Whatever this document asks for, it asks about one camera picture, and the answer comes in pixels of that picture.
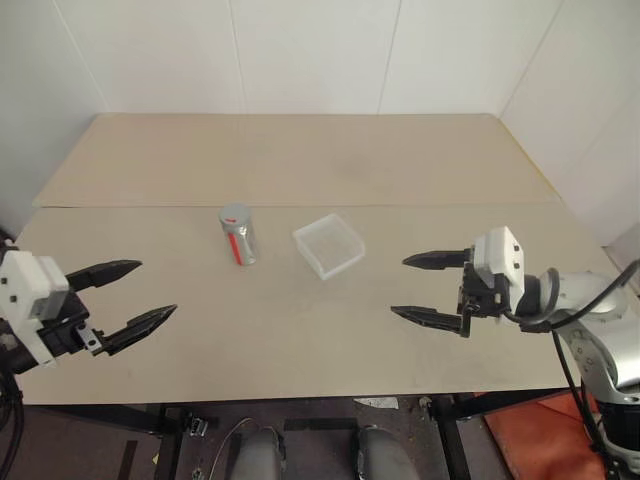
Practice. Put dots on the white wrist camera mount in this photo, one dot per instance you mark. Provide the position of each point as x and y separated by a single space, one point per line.
502 255
25 285

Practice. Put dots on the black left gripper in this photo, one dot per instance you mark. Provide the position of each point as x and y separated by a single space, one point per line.
62 336

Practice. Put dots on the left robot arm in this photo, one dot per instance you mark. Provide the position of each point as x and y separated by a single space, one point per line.
9 356

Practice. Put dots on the grey bottle cap red mark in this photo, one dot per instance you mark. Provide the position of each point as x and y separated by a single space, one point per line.
234 215

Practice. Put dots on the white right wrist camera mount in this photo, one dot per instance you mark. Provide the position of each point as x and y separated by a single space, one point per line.
502 255

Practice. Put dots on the silver red can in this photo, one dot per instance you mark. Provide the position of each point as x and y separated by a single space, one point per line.
245 247

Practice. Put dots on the clear square plastic container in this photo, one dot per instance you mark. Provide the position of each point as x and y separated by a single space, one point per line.
327 246

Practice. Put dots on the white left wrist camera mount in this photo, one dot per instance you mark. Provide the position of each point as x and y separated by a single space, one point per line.
25 285

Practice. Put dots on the orange floor mat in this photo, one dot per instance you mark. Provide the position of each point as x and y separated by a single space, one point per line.
540 435

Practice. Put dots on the small metal buckle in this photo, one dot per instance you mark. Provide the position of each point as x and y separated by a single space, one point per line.
197 428

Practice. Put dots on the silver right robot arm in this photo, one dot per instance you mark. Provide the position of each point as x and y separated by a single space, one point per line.
600 300

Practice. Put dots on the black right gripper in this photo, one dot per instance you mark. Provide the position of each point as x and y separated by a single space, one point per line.
481 297

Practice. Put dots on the dark rounded grey shape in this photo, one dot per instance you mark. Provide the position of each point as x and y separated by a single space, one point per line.
375 452
257 452

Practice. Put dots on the black metal table frame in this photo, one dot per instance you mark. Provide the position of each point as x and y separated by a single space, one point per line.
150 415

